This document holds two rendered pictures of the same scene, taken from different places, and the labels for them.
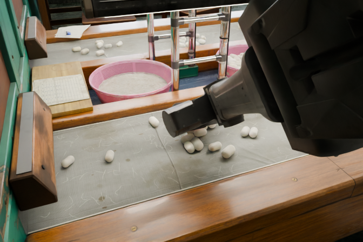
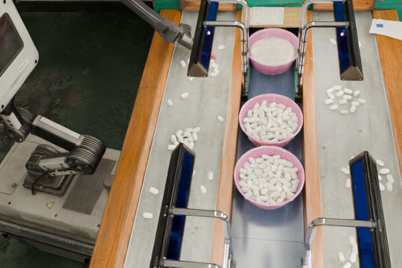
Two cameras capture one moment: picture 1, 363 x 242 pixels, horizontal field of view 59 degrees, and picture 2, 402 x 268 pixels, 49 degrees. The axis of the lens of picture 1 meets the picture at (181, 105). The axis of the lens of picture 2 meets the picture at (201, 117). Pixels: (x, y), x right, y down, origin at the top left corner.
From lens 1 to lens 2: 2.28 m
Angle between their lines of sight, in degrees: 85
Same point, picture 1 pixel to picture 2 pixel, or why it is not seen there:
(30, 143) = not seen: outside the picture
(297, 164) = (157, 76)
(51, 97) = (258, 12)
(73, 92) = (259, 20)
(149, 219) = not seen: hidden behind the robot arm
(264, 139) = (184, 82)
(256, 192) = (155, 58)
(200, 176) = (177, 52)
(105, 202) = not seen: hidden behind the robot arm
